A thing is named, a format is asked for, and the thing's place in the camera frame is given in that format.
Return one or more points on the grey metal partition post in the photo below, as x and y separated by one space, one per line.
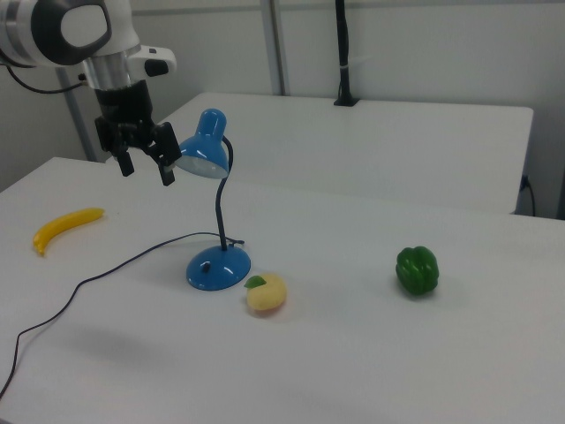
77 123
278 44

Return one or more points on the black camera stand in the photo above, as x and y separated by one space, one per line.
343 44

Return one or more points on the white side table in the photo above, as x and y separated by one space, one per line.
353 146

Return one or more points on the blue desk lamp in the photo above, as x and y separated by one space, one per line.
218 267

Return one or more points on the yellow toy peach with leaf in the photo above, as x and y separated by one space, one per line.
267 296

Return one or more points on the yellow toy banana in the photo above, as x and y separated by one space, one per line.
66 223

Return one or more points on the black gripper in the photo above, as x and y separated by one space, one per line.
125 110

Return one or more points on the green toy bell pepper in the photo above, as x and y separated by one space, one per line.
417 271

